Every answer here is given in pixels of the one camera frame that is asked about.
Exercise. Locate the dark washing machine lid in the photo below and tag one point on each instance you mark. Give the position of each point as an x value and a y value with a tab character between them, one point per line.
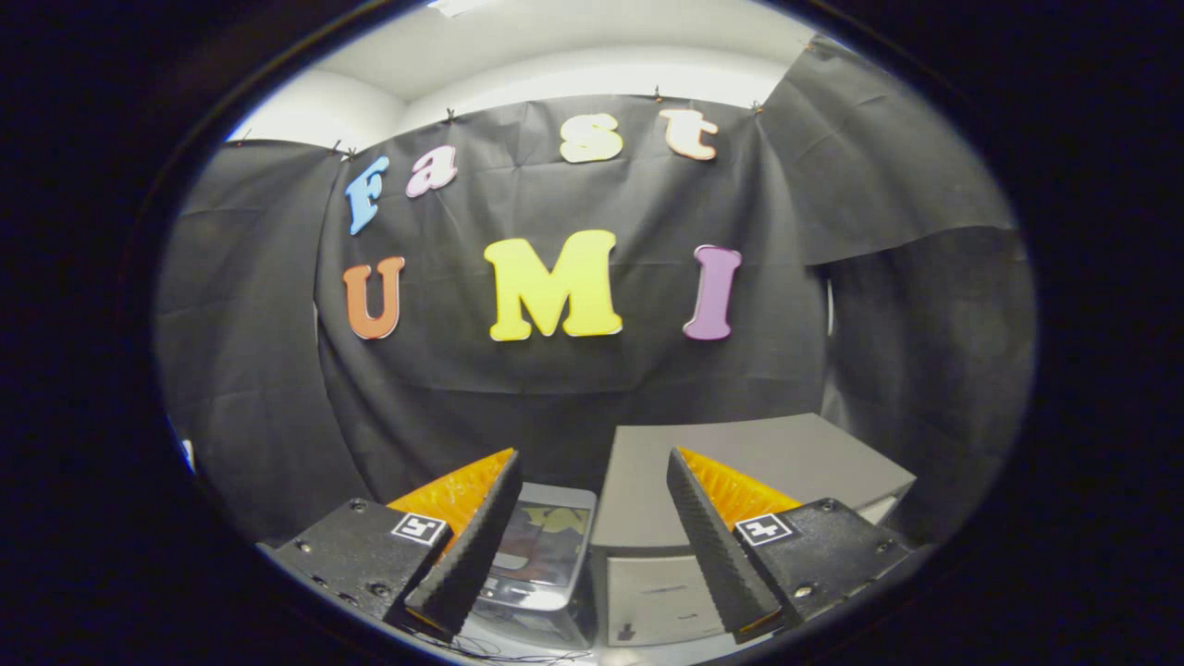
546	546

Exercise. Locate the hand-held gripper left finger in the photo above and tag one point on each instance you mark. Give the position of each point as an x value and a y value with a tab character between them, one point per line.
472	546

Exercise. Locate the grey washing machine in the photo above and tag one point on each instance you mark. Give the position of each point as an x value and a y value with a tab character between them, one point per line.
555	627

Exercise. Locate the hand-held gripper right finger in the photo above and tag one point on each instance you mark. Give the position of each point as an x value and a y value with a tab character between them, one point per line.
717	555

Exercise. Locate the grey beige cabinet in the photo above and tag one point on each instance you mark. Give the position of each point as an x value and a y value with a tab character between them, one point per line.
814	453

